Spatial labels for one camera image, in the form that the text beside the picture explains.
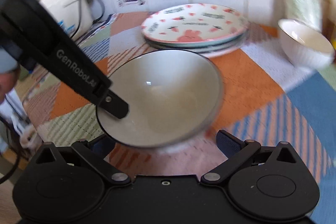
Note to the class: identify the white ribbed bowl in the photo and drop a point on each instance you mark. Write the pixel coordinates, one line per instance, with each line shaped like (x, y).
(168, 98)
(307, 43)

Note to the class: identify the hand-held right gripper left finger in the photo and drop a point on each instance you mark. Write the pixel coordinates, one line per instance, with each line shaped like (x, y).
(103, 146)

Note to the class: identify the white plate with sun print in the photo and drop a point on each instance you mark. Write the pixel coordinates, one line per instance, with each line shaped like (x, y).
(210, 50)

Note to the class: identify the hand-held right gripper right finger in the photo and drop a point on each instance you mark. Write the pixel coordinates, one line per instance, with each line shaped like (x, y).
(227, 144)

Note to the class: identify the patchwork tablecloth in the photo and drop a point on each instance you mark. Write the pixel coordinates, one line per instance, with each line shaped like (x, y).
(252, 87)

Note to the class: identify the white rice cooker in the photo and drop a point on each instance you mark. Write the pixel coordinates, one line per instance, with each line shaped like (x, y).
(65, 11)

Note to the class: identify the pink rabbit print plate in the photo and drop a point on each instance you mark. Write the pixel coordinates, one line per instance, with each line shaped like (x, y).
(194, 22)

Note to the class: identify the black and white wall sticker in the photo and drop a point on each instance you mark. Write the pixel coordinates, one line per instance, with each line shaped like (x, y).
(130, 0)

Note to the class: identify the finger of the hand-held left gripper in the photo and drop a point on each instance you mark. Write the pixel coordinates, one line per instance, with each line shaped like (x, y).
(115, 106)

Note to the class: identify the white salt bag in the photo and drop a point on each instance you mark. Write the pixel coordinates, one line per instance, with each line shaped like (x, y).
(302, 1)

